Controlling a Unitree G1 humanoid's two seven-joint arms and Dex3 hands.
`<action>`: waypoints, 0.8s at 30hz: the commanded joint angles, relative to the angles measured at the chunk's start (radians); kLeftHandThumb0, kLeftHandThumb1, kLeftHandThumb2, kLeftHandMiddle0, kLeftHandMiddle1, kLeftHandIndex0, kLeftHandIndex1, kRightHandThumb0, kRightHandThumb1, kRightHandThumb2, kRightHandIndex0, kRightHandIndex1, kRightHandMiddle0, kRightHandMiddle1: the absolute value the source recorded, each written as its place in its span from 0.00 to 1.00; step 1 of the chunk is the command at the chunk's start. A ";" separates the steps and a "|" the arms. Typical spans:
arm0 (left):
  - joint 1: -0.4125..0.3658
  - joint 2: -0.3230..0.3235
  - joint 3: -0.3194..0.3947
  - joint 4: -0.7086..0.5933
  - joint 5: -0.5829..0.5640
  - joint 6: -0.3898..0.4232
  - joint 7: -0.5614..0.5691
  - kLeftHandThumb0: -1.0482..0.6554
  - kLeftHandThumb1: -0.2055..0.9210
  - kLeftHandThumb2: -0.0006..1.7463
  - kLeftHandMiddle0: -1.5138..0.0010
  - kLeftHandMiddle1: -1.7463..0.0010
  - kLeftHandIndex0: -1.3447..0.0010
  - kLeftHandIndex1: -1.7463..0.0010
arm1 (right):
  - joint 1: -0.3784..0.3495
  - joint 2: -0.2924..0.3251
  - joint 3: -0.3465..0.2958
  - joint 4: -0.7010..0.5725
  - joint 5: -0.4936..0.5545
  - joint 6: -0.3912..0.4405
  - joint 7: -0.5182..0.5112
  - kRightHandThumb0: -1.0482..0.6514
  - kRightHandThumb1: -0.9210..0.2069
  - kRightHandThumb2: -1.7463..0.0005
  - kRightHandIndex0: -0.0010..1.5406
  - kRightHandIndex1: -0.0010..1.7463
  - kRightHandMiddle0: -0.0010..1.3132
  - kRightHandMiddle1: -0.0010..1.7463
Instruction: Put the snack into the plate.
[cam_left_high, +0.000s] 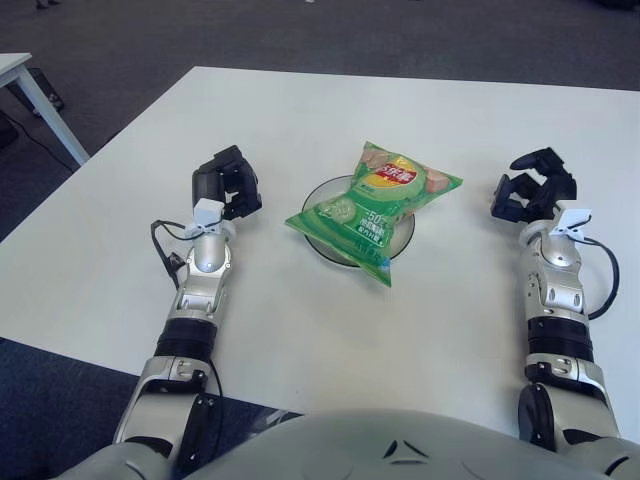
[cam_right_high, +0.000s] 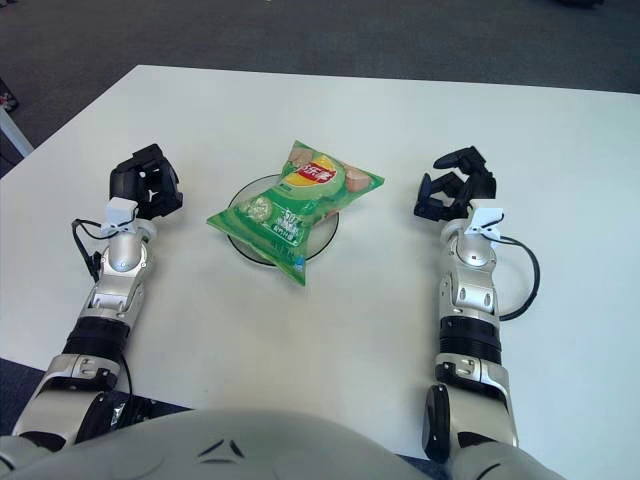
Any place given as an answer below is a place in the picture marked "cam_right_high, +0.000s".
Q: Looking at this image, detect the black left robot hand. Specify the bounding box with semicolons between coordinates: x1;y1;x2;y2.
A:
108;143;185;222

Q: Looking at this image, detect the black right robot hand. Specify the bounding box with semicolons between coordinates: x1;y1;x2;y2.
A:
412;145;498;224

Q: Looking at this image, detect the green potato chips bag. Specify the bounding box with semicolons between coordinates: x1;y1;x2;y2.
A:
206;139;387;288

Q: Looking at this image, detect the white plate with black rim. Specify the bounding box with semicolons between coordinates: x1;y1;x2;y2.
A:
227;172;343;267

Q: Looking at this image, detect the white desk leg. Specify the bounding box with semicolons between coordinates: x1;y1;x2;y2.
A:
0;106;35;162

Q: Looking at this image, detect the grey robot torso shell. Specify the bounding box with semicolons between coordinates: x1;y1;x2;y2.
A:
0;405;581;480

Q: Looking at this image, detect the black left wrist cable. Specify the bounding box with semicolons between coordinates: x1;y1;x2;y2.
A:
70;217;109;282

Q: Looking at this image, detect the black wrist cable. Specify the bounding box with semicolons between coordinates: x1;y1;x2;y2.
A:
70;217;109;282
491;234;542;322

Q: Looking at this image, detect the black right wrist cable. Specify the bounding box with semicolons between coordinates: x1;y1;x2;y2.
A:
491;234;542;322

